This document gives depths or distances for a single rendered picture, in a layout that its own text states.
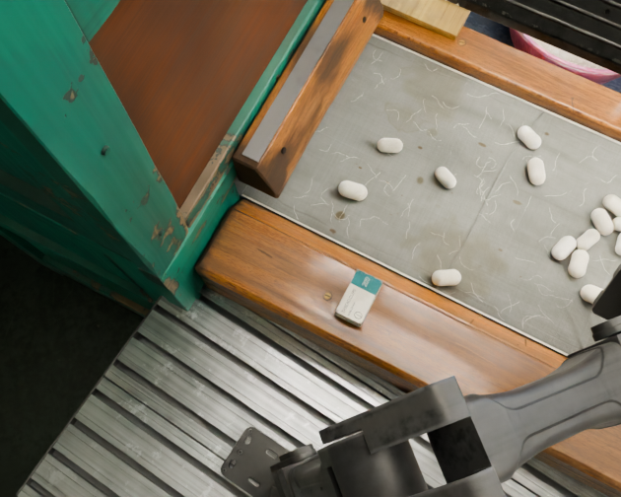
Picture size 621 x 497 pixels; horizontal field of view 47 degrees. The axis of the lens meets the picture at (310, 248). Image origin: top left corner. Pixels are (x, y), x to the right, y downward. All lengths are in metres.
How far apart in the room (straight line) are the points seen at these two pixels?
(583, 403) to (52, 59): 0.44
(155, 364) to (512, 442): 0.57
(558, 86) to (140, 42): 0.62
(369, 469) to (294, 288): 0.38
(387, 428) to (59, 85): 0.32
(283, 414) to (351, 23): 0.51
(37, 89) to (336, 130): 0.57
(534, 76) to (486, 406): 0.60
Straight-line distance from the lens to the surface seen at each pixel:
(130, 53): 0.57
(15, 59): 0.44
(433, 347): 0.86
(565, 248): 0.94
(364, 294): 0.85
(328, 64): 0.90
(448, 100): 1.01
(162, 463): 0.96
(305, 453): 0.80
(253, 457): 0.93
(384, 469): 0.53
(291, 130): 0.86
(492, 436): 0.52
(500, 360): 0.88
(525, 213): 0.96
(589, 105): 1.02
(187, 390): 0.96
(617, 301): 0.82
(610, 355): 0.63
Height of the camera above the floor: 1.61
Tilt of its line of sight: 73 degrees down
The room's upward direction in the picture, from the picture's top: 3 degrees counter-clockwise
